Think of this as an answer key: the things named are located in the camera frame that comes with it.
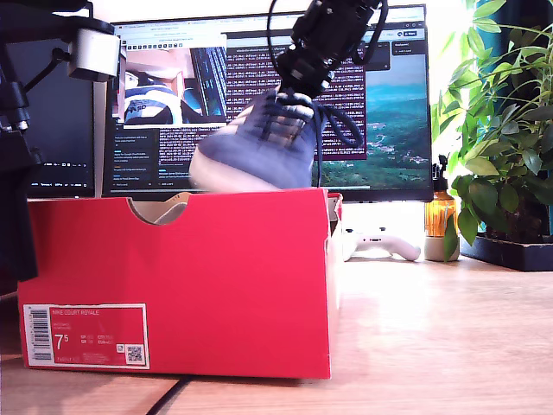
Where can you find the red cardboard shoebox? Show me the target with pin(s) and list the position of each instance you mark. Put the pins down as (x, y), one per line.
(194, 281)

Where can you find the white game controller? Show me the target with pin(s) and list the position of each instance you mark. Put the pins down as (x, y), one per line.
(389, 247)

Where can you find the wide computer monitor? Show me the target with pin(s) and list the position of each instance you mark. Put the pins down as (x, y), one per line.
(389, 129)

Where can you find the amber pump bottle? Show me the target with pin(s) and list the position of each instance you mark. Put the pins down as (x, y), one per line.
(438, 216)

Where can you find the pale round pot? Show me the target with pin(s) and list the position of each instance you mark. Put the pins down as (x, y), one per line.
(435, 251)

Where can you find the green potted plant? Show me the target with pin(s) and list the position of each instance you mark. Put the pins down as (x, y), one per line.
(481, 167)

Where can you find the dark computer monitor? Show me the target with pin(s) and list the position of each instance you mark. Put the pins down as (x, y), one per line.
(65, 129)

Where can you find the dark planter tray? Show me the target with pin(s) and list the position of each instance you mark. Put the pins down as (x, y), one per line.
(510, 255)

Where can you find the dark teal curtain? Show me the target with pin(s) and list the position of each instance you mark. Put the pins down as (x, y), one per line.
(531, 13)

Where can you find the white arm camera box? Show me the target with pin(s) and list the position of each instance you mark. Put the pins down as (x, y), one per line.
(95, 54)

